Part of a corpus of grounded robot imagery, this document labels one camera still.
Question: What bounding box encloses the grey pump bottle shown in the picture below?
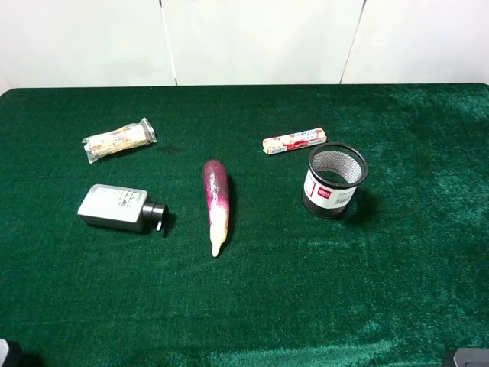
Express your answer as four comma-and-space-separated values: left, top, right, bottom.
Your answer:
77, 184, 169, 232

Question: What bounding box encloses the dark object bottom right corner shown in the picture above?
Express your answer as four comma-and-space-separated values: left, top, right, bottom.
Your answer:
442, 348, 489, 367

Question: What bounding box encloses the dark object corner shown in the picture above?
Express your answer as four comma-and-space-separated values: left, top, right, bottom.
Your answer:
0, 339, 27, 367
442, 348, 489, 367

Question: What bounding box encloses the dark object bottom left corner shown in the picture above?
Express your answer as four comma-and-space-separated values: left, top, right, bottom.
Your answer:
0, 339, 27, 367

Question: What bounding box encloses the purple white eggplant toy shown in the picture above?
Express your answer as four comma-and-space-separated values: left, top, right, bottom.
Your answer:
202, 160, 230, 258

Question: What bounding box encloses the black mesh pen cup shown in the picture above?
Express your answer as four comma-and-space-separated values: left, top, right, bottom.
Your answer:
302, 141, 368, 219

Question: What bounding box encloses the clear wrapped snack bar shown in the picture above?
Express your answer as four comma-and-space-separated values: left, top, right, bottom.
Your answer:
82, 118, 157, 164

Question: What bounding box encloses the green velvet table cloth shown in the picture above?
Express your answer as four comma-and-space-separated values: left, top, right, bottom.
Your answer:
1, 83, 488, 366

